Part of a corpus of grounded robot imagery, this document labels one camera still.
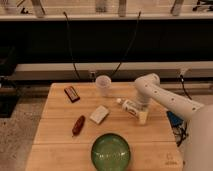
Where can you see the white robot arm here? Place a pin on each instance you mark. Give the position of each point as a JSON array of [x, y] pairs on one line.
[[198, 155]]

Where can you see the green ceramic bowl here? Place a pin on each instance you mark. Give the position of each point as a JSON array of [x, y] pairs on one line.
[[110, 152]]

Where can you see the brown rectangular bar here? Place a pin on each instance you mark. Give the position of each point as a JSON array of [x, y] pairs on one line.
[[72, 94]]

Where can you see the brown sausage-shaped object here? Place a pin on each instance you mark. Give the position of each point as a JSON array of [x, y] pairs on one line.
[[78, 125]]

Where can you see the blue connector box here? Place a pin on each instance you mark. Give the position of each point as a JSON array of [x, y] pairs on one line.
[[174, 120]]

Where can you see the white plastic bottle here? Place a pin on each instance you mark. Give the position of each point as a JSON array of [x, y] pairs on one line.
[[130, 106]]

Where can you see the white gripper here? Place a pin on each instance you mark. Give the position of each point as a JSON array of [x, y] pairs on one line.
[[143, 101]]

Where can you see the wall power outlet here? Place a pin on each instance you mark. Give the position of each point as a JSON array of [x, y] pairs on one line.
[[92, 74]]

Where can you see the clear plastic cup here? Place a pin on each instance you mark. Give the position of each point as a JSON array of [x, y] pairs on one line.
[[103, 83]]

